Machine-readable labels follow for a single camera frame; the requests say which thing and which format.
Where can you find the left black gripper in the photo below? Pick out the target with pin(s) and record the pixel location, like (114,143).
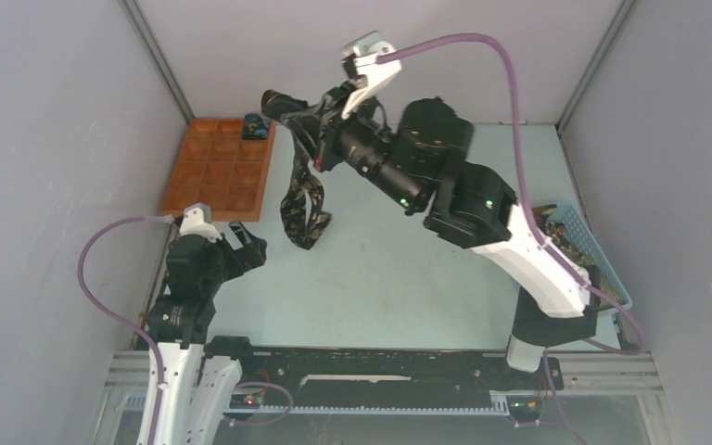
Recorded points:
(249,254)

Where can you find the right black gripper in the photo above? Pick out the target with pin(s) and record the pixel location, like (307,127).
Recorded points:
(321,125)

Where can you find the black gold floral tie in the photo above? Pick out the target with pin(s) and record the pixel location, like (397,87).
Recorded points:
(302,208)

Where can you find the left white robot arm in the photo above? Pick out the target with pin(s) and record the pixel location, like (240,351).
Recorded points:
(178,344)

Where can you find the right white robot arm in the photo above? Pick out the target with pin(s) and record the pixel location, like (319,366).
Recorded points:
(422,166)

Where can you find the pile of ties in basket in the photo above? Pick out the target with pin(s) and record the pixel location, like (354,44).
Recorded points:
(571,245)

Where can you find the rolled blue patterned tie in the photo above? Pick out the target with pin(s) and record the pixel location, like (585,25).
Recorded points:
(256,127)

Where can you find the orange compartment tray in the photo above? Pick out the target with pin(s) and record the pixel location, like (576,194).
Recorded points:
(218,167)

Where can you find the light blue plastic basket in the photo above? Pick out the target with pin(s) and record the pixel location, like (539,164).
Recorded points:
(595,258)

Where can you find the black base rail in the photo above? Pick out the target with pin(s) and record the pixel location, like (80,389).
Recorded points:
(389,381)

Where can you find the aluminium frame rail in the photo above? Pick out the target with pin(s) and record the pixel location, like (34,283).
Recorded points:
(584,374)

